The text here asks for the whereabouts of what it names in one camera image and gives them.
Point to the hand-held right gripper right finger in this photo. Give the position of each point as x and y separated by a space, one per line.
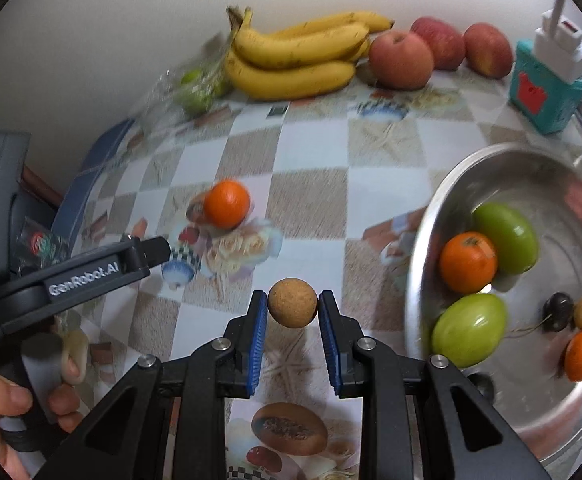
328 345

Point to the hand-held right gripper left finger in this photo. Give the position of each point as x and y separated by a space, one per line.
257 345

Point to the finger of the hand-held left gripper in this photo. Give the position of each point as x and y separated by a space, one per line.
155 252

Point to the green jujube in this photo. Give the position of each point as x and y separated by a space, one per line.
508 237
469 330

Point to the dark cherry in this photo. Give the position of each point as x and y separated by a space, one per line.
558 311
482 387

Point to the steel bowl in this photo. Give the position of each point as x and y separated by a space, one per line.
521 410

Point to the cluster of small green fruits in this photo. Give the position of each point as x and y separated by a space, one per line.
196 100

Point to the glass mug with label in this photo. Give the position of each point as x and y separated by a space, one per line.
38 247

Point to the brown wooden bar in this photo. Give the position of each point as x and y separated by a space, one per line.
41 185

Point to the bag of green fruit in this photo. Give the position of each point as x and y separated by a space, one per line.
166 90

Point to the yellow banana bunch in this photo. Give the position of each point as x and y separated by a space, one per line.
291 80

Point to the red apple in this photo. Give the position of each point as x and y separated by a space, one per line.
401 60
446 40
488 50

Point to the teal box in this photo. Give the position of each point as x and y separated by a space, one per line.
536 97

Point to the white power adapter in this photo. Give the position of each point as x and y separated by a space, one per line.
563 47

